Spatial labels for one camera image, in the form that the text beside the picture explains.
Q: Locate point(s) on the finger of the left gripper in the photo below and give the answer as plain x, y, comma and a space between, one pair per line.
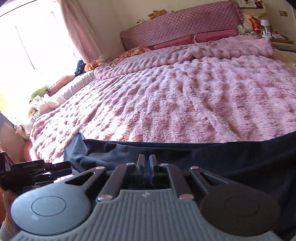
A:
58, 166
51, 177

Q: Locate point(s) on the white bedside lamp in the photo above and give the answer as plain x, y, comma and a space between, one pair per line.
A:
265, 28

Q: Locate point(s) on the brown plush toy on headboard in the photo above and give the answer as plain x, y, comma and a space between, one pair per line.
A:
157, 13

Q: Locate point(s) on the pink curtain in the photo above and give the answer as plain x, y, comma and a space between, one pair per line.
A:
81, 32

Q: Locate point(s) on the person's left hand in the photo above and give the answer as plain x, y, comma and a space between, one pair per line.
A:
8, 198

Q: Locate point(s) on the red snack bag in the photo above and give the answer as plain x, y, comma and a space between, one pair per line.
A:
256, 26

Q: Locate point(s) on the dark pink pillow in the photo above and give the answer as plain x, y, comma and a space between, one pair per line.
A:
197, 38

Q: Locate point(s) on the dark navy pants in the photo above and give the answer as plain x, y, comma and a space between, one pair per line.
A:
268, 166

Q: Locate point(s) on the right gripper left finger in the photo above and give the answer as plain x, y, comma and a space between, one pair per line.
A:
140, 163

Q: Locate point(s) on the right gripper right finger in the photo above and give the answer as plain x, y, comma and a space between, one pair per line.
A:
153, 168

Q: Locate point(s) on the pink quilted headboard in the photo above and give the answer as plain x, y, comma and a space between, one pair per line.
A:
205, 18

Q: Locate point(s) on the floral orange pillow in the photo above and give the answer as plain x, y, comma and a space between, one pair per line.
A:
134, 51

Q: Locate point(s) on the green plush toy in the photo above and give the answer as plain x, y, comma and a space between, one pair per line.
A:
39, 92

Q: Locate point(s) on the pink fluffy blanket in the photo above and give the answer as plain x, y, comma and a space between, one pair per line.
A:
222, 91

